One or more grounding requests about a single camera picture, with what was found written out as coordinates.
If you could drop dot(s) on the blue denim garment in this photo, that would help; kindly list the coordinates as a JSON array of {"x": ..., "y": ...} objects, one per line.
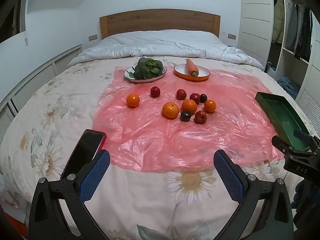
[{"x": 292, "y": 27}]

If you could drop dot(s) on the green rectangular tray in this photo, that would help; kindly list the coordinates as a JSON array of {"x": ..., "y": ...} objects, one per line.
[{"x": 282, "y": 115}]

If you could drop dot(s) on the green leafy vegetable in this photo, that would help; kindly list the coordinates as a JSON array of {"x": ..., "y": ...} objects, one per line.
[{"x": 147, "y": 67}]

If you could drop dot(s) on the pink plastic sheet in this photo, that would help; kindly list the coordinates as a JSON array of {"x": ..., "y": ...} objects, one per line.
[{"x": 155, "y": 140}]

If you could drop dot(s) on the dark hanging clothes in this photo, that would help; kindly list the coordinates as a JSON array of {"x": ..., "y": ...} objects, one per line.
[{"x": 303, "y": 32}]

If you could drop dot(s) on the dark window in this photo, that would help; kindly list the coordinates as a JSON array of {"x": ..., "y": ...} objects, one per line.
[{"x": 10, "y": 17}]

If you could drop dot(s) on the wall outlet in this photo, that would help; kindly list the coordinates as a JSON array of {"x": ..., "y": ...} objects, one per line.
[
  {"x": 93, "y": 37},
  {"x": 232, "y": 36}
]

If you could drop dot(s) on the pale green jacket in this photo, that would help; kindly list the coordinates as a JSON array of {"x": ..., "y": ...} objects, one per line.
[{"x": 278, "y": 22}]

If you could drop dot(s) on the large orange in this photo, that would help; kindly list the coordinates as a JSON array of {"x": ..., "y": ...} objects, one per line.
[{"x": 170, "y": 110}]

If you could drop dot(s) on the red apple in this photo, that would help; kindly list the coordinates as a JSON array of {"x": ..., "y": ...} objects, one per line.
[
  {"x": 200, "y": 117},
  {"x": 181, "y": 94},
  {"x": 194, "y": 98},
  {"x": 155, "y": 91}
]

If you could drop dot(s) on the wooden headboard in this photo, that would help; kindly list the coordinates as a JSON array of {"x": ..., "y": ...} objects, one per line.
[{"x": 160, "y": 21}]

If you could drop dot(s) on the dark purple plum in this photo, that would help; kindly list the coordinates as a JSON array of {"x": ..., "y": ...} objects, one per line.
[
  {"x": 203, "y": 97},
  {"x": 185, "y": 116}
]

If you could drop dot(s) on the orange enamel plate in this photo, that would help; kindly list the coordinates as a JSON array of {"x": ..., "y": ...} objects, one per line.
[{"x": 181, "y": 71}]

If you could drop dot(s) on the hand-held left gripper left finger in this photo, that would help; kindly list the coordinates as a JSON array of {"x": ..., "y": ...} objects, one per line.
[{"x": 95, "y": 175}]

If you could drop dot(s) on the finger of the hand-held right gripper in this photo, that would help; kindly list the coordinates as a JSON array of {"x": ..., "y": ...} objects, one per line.
[
  {"x": 301, "y": 134},
  {"x": 285, "y": 145}
]

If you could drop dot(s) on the black smartphone red case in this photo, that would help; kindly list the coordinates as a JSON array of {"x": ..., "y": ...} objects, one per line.
[{"x": 82, "y": 150}]

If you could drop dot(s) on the white duvet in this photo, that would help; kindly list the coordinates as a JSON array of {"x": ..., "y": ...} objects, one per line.
[{"x": 162, "y": 45}]

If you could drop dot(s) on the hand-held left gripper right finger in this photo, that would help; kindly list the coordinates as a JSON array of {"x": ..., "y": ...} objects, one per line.
[{"x": 228, "y": 177}]

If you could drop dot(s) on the blue towel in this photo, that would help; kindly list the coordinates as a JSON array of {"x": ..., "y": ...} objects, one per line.
[{"x": 288, "y": 85}]

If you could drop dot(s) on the white enamel plate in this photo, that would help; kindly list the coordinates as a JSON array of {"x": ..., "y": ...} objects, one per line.
[{"x": 130, "y": 76}]

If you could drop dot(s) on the white wardrobe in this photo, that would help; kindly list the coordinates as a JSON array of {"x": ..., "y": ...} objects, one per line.
[{"x": 255, "y": 15}]

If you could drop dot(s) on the carrot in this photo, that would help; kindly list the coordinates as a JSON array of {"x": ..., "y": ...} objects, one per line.
[{"x": 192, "y": 67}]

